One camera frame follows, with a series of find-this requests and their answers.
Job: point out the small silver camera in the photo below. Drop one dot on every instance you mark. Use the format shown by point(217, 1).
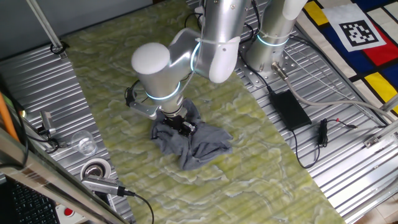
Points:
point(47, 121)

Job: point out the orange pole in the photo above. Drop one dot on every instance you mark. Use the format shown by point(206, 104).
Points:
point(6, 115)

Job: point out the white fiducial marker sheet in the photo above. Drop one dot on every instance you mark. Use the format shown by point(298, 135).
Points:
point(334, 15)

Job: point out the dark grey cloth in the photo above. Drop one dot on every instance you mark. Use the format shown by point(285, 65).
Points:
point(202, 146)

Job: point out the black keyboard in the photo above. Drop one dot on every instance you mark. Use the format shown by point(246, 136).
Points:
point(31, 208)

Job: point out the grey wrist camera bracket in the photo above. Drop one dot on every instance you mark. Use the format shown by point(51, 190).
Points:
point(144, 109)

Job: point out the thin metal pole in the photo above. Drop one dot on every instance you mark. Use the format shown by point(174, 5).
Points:
point(46, 28)

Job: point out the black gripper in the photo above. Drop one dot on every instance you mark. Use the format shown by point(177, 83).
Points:
point(174, 121)

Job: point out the shiny metal frame bar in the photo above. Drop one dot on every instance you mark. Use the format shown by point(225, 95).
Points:
point(46, 180)

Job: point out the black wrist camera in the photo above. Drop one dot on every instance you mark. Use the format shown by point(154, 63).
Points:
point(130, 95)

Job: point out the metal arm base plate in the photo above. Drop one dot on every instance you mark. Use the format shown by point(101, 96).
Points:
point(258, 81)

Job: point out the coloured block pattern cloth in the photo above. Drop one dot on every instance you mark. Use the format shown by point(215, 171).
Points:
point(342, 56)

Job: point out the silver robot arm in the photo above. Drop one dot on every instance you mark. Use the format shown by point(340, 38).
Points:
point(224, 31)

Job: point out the black power adapter brick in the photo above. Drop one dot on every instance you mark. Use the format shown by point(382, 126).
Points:
point(289, 109)

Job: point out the clear plastic cup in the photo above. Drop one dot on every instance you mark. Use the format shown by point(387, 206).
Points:
point(84, 144)

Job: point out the white power strip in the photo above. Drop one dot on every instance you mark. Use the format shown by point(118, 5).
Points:
point(199, 11)

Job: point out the grey box with red button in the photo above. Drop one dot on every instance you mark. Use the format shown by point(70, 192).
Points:
point(66, 212)

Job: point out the aluminium frame profile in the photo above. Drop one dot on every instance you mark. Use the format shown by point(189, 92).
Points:
point(385, 133)

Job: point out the silver ribbed camera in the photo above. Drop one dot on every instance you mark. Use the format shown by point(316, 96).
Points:
point(102, 185)

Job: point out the green marble pattern mat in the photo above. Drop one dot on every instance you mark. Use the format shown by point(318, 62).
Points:
point(248, 186)

